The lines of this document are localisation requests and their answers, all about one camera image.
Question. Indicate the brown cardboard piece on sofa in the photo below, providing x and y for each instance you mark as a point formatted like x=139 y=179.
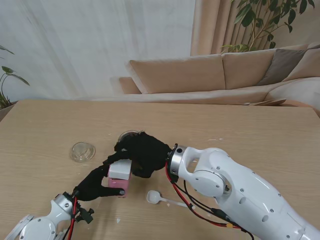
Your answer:
x=267 y=102

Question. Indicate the white sofa cushion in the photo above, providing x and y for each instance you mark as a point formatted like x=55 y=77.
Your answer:
x=297 y=92

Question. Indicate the pink square coffee jar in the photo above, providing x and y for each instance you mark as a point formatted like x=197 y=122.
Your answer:
x=117 y=185

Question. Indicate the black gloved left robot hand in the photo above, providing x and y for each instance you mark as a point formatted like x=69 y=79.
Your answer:
x=93 y=185

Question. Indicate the tall leafy green plant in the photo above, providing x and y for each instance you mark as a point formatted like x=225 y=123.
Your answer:
x=250 y=17

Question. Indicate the gray sofa cushion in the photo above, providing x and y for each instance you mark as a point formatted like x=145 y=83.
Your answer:
x=280 y=65

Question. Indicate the glass jar of coffee beans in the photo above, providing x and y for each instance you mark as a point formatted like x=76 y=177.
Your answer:
x=128 y=135

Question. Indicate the white square jar cap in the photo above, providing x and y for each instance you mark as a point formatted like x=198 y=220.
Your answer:
x=120 y=170

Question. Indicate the clear glass jar lid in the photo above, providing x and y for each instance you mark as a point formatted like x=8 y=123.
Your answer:
x=82 y=152

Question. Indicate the white plastic spoon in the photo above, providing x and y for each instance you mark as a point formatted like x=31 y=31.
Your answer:
x=153 y=196

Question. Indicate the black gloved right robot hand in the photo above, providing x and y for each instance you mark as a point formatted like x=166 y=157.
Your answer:
x=145 y=155

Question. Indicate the white sheer curtain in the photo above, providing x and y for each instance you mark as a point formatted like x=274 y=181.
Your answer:
x=87 y=45

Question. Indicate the gray planter box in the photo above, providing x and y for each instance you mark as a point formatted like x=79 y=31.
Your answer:
x=6 y=111

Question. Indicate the broad leaf green plant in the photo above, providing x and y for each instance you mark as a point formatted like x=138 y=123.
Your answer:
x=7 y=71

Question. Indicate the beige sofa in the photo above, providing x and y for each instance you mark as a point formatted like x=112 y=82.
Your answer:
x=180 y=77

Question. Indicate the beige pleated curtain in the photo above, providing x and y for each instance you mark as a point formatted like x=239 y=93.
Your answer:
x=215 y=27

